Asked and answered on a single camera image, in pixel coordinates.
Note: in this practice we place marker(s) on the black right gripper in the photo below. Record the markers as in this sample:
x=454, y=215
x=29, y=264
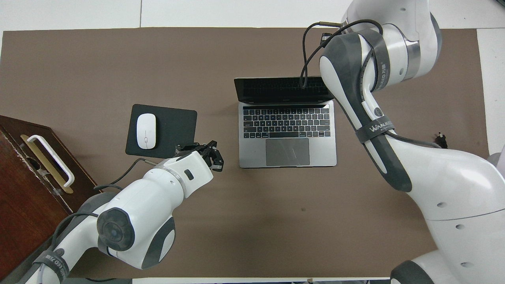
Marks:
x=326, y=37

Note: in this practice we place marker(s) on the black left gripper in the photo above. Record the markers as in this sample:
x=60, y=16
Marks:
x=193, y=148

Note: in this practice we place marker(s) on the grey aluminium laptop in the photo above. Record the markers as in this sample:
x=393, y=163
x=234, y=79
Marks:
x=288, y=157

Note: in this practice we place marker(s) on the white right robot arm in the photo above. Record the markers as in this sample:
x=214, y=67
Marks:
x=453, y=185

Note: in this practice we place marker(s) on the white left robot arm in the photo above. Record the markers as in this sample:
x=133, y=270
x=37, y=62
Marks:
x=150, y=205

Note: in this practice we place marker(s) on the black mouse pad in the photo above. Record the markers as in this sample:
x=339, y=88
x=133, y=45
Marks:
x=173, y=130

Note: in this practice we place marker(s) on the white computer mouse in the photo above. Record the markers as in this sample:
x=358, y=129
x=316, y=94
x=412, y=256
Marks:
x=146, y=131

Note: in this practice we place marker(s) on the brown paper table mat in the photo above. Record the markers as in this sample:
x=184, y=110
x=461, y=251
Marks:
x=79, y=67

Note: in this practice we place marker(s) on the dark brown wooden box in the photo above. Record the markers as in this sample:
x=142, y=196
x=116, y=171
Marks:
x=23, y=197

